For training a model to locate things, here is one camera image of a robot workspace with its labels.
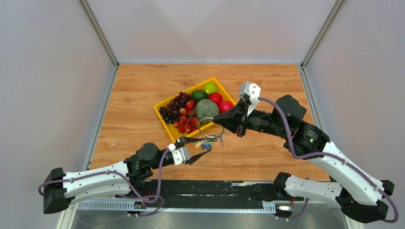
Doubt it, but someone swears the aluminium frame post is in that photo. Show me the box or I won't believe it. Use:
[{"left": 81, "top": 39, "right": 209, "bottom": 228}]
[
  {"left": 78, "top": 0, "right": 119, "bottom": 69},
  {"left": 300, "top": 0, "right": 346, "bottom": 69}
]

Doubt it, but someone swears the left aluminium frame post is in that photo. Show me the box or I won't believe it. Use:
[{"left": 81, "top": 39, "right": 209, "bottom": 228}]
[{"left": 78, "top": 0, "right": 119, "bottom": 69}]

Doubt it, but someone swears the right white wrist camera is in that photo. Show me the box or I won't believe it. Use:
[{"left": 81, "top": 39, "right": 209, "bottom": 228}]
[{"left": 238, "top": 82, "right": 261, "bottom": 116}]

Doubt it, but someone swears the pile of coloured tagged keys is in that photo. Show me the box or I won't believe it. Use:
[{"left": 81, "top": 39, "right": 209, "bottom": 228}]
[{"left": 194, "top": 140, "right": 214, "bottom": 151}]

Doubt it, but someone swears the light green lime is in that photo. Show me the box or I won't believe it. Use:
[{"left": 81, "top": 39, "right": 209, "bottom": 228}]
[{"left": 204, "top": 82, "right": 218, "bottom": 95}]

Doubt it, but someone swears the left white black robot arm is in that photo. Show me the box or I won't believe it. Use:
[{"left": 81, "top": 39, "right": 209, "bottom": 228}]
[{"left": 38, "top": 137, "right": 202, "bottom": 214}]

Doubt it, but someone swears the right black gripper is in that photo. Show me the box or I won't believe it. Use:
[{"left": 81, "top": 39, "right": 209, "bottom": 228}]
[{"left": 213, "top": 98, "right": 289, "bottom": 138}]

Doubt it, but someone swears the dark purple grape bunch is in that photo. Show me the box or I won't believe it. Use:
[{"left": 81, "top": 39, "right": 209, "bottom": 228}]
[{"left": 158, "top": 92, "right": 195, "bottom": 124}]

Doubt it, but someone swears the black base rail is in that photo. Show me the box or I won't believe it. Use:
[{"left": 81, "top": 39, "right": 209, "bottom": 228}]
[{"left": 79, "top": 178, "right": 304, "bottom": 214}]

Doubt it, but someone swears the green netted melon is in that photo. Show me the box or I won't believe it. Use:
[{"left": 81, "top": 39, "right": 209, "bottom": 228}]
[{"left": 194, "top": 99, "right": 219, "bottom": 124}]

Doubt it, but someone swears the dark green avocado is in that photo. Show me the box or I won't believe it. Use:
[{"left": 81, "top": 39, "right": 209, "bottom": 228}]
[{"left": 191, "top": 90, "right": 208, "bottom": 103}]

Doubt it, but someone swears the right aluminium frame post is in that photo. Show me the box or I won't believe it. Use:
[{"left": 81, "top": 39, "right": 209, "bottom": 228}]
[{"left": 300, "top": 0, "right": 346, "bottom": 69}]

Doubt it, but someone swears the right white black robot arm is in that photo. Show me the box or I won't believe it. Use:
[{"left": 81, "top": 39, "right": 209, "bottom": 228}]
[{"left": 213, "top": 95, "right": 399, "bottom": 223}]

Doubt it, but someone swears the pink red apple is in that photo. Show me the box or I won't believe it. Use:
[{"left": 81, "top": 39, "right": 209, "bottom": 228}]
[{"left": 218, "top": 101, "right": 234, "bottom": 114}]

